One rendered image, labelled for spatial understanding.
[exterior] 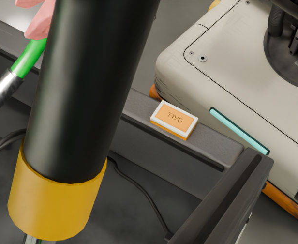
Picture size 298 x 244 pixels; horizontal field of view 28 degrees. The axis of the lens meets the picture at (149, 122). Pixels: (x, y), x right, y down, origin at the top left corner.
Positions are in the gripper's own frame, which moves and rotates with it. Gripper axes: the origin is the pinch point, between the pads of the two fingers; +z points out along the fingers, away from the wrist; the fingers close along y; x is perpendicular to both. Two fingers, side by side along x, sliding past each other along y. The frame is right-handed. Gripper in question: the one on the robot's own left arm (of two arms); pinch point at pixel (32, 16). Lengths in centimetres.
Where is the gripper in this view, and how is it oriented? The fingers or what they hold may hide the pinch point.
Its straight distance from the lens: 51.0
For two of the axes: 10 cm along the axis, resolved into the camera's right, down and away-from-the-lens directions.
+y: 3.1, 9.1, -2.8
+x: 6.1, 0.4, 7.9
